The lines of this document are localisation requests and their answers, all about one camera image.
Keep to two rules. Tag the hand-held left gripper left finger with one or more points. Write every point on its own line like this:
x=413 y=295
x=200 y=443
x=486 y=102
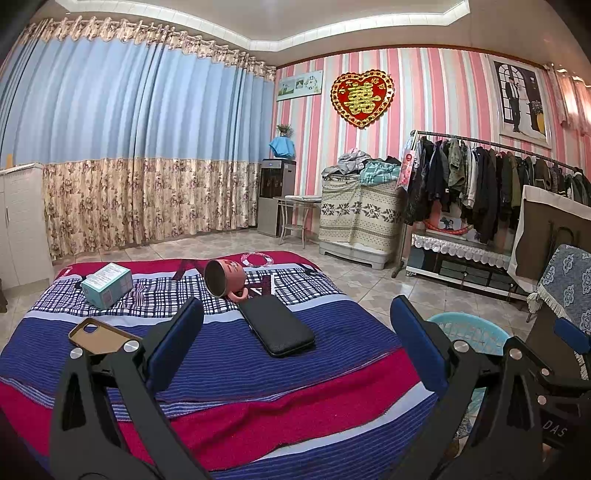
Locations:
x=175 y=344

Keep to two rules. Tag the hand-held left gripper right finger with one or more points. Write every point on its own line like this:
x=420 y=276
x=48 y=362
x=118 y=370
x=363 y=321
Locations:
x=420 y=344

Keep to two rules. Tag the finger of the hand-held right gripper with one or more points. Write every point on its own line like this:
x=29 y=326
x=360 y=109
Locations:
x=554 y=376
x=570 y=334

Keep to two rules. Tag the light blue plastic basket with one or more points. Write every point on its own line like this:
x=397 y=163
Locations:
x=466 y=330

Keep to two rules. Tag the blue fringed patterned cloth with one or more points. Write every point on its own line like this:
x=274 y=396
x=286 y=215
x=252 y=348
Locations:
x=568 y=277

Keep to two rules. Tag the metal clothes rack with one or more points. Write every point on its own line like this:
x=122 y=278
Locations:
x=398 y=272

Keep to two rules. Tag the brown phone case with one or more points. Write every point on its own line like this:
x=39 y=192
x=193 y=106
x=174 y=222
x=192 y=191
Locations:
x=99 y=337

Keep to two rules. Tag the low television stand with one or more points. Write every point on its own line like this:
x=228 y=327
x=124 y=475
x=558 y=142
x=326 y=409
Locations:
x=461 y=277

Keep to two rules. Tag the pink mug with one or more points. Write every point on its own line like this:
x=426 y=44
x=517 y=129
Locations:
x=231 y=277

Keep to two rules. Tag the teal cardboard box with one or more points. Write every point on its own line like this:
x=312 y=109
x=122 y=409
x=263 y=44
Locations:
x=108 y=284

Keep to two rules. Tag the black leather wallet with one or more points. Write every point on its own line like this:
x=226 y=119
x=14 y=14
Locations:
x=277 y=325

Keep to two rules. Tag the white lace cloth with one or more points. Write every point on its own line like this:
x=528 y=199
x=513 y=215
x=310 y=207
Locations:
x=461 y=247

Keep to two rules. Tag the striped blue red blanket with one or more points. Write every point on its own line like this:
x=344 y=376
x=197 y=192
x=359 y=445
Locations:
x=277 y=383

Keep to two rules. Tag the patterned cloth covered cabinet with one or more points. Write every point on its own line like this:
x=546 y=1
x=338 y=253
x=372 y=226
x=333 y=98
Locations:
x=360 y=217

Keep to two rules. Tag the grey water dispenser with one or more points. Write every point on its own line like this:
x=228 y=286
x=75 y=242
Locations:
x=270 y=217

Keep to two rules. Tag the row of hanging clothes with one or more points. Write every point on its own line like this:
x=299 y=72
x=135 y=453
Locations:
x=485 y=194

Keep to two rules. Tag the teal plaid cloth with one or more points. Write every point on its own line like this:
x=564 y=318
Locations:
x=378 y=174

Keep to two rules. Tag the pink hanging bag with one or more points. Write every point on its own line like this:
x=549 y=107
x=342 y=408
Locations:
x=406 y=166

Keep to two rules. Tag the small metal table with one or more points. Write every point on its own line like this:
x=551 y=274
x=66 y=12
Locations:
x=300 y=198

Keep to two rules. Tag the grey clothes pile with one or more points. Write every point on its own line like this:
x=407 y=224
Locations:
x=346 y=164

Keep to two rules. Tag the white cabinet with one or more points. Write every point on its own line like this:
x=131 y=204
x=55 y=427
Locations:
x=23 y=221

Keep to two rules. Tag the blue floral curtain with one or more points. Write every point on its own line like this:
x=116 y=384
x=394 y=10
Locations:
x=138 y=115

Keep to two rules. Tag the pink sheer curtain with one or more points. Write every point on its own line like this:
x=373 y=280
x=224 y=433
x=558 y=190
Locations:
x=572 y=97

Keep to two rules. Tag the small potted plant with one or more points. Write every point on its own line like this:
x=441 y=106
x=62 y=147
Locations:
x=285 y=130

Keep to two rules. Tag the brown board white frame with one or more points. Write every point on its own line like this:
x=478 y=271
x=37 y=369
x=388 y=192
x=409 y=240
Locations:
x=535 y=240

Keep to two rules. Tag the wall poster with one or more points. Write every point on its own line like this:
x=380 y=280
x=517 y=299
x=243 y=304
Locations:
x=521 y=101

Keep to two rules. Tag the red heart wall decoration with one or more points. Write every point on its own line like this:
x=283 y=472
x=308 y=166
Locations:
x=362 y=97

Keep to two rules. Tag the long wall picture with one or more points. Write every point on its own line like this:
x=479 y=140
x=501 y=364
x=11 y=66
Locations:
x=300 y=85

